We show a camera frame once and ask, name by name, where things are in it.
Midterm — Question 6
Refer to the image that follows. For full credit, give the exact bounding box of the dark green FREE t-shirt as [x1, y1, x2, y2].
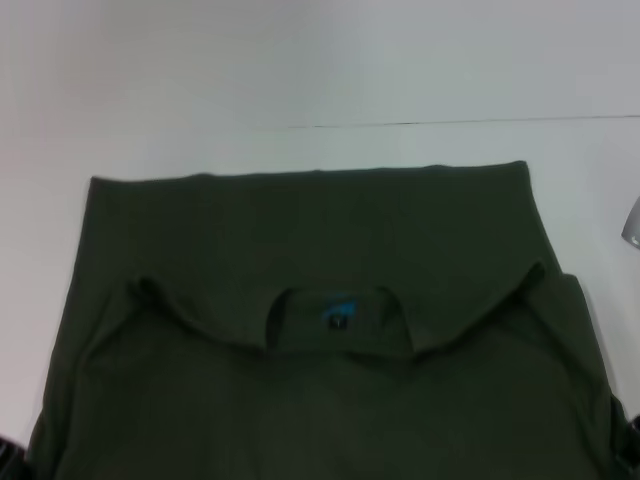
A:
[27, 159, 634, 480]

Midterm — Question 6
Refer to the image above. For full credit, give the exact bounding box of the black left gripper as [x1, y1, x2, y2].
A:
[0, 429, 27, 480]

